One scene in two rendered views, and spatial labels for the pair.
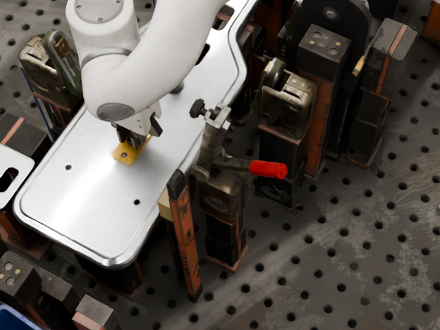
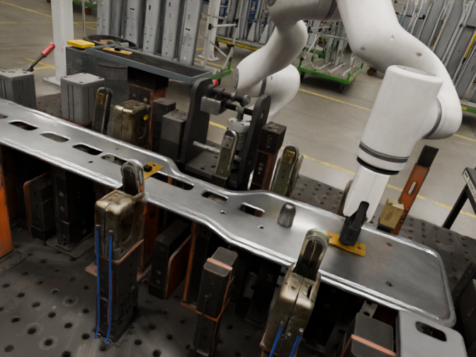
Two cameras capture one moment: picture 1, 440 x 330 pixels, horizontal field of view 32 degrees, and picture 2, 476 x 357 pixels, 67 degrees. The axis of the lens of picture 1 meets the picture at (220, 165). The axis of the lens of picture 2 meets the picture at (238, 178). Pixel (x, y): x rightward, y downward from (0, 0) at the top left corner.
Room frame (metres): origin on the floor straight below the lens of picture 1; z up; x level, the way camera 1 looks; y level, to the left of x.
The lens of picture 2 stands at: (1.00, 0.64, 1.42)
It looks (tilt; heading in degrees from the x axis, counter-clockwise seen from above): 28 degrees down; 254
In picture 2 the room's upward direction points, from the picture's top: 12 degrees clockwise
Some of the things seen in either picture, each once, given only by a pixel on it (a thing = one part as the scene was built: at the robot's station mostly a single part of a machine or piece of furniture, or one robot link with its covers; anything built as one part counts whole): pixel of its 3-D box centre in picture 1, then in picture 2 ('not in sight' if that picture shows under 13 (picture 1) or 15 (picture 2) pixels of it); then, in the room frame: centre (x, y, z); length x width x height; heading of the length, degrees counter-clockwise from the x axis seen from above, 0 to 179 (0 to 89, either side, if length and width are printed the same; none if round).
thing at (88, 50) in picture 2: not in sight; (149, 62); (1.02, -0.51, 1.16); 0.37 x 0.14 x 0.02; 148
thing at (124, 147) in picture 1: (133, 139); (345, 241); (0.61, 0.14, 1.01); 0.08 x 0.04 x 0.01; 148
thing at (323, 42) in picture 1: (313, 112); (257, 195); (0.70, -0.17, 0.91); 0.07 x 0.05 x 0.42; 58
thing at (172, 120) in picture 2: not in sight; (173, 176); (0.93, -0.29, 0.89); 0.13 x 0.11 x 0.38; 58
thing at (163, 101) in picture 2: not in sight; (159, 163); (0.97, -0.34, 0.90); 0.05 x 0.05 x 0.40; 58
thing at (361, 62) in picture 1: (367, 51); not in sight; (0.70, -0.24, 1.09); 0.10 x 0.01 x 0.01; 148
